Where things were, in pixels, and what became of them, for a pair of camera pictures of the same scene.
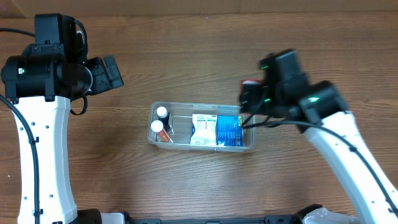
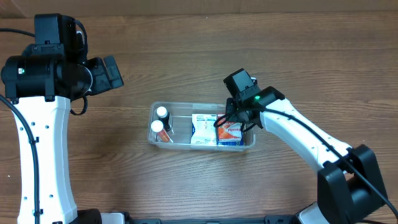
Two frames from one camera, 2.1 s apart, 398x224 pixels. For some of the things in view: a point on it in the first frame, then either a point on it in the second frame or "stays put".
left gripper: (104, 76) stays put
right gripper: (249, 98) to (234, 112)
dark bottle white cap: (164, 116) stays put
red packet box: (260, 82) to (231, 131)
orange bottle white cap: (157, 126) stays put
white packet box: (204, 129) stays put
